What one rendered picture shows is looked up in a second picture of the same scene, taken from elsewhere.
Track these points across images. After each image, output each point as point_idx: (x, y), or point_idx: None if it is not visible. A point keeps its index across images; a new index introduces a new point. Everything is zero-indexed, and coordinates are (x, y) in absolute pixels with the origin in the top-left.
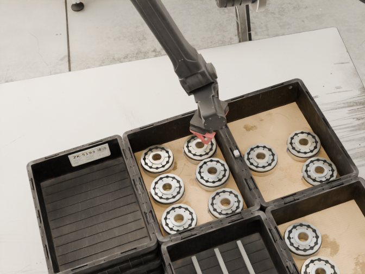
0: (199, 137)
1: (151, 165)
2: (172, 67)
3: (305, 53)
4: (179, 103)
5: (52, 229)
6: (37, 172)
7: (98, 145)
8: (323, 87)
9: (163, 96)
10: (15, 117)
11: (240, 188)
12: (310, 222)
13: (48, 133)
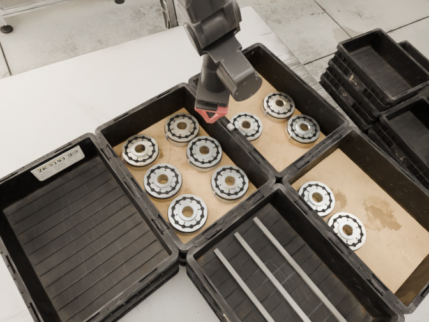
0: (204, 115)
1: (136, 158)
2: (180, 2)
3: None
4: (137, 89)
5: (35, 266)
6: None
7: (67, 150)
8: None
9: (119, 85)
10: None
11: (238, 162)
12: (311, 179)
13: (0, 145)
